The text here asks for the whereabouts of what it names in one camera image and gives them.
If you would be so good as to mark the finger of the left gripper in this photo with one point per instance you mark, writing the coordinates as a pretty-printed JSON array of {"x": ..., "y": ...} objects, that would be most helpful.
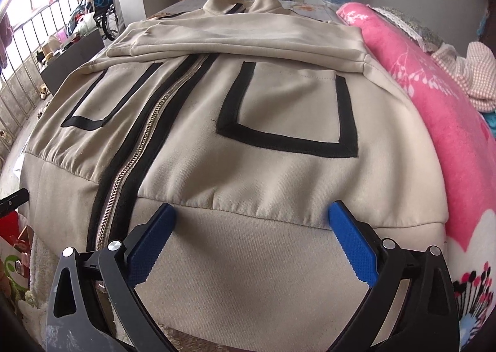
[{"x": 13, "y": 201}]

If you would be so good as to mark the pink fleece blanket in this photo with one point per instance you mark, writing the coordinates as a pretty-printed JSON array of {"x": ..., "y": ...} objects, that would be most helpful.
[{"x": 465, "y": 146}]

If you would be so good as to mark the grey lace pillow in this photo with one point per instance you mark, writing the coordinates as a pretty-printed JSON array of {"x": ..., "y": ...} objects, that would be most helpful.
[{"x": 426, "y": 39}]

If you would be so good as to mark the wheelchair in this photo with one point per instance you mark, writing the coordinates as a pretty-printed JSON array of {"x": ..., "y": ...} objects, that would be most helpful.
[{"x": 104, "y": 13}]

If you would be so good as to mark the red box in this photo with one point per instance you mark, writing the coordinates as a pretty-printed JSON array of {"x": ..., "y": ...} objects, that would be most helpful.
[{"x": 9, "y": 227}]

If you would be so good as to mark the beige zip jacket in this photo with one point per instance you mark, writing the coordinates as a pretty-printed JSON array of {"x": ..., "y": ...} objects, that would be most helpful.
[{"x": 250, "y": 121}]

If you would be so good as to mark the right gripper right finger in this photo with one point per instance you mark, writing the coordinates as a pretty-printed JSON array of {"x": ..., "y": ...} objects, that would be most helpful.
[{"x": 428, "y": 319}]

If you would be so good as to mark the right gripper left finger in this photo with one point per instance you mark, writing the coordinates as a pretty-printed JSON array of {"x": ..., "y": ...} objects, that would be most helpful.
[{"x": 75, "y": 319}]

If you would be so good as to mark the metal balcony railing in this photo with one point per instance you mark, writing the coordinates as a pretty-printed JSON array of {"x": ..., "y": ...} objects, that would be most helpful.
[{"x": 21, "y": 79}]

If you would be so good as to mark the white fluffy blanket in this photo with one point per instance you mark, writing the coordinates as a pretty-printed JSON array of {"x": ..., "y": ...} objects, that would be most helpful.
[{"x": 43, "y": 263}]

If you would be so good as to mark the dark grey board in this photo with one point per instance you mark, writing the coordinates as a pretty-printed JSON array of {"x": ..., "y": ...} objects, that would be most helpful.
[{"x": 60, "y": 67}]

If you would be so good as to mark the checked pink cloth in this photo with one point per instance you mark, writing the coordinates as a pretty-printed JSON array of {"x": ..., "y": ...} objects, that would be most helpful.
[{"x": 474, "y": 73}]

